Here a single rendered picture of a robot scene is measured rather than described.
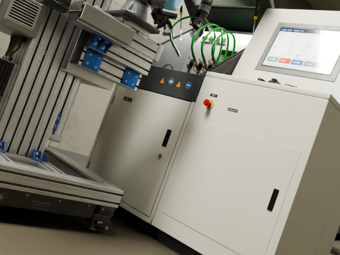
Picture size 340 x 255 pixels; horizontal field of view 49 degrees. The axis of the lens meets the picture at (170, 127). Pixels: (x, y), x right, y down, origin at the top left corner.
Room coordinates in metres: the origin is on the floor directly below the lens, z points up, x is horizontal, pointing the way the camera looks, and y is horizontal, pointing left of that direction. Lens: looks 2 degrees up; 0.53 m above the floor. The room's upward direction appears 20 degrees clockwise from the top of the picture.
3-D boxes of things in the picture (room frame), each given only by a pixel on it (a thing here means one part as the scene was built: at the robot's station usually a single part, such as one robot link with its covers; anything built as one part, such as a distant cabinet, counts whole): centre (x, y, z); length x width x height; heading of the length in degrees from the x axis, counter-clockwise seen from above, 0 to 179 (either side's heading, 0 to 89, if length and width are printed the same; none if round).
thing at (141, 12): (1.87, 0.37, 1.09); 0.15 x 0.15 x 0.10
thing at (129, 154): (2.33, 0.18, 0.44); 0.65 x 0.02 x 0.68; 49
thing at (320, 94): (1.96, -0.42, 0.96); 0.70 x 0.22 x 0.03; 49
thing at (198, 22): (2.47, 0.06, 1.36); 0.09 x 0.08 x 0.12; 139
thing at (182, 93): (2.34, 0.17, 0.87); 0.62 x 0.04 x 0.16; 49
